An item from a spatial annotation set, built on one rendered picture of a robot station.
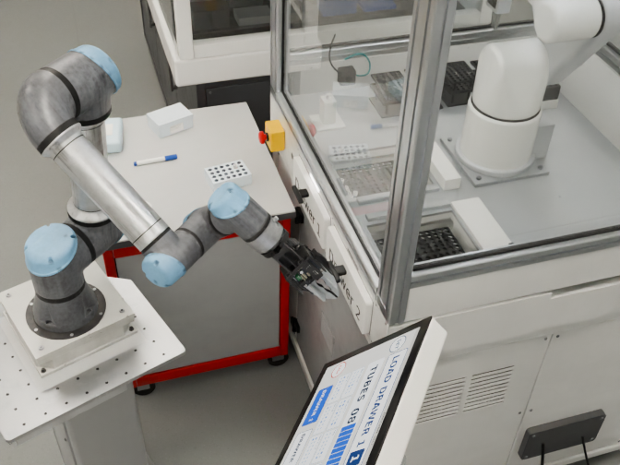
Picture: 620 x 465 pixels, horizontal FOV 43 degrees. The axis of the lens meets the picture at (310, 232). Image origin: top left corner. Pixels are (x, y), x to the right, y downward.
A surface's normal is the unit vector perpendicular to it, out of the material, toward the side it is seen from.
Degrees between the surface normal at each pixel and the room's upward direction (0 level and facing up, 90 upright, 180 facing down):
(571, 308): 90
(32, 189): 0
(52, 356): 90
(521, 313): 90
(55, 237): 8
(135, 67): 0
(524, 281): 90
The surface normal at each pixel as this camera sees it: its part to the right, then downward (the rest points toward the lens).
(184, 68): 0.29, 0.64
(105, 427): 0.59, 0.55
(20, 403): 0.04, -0.75
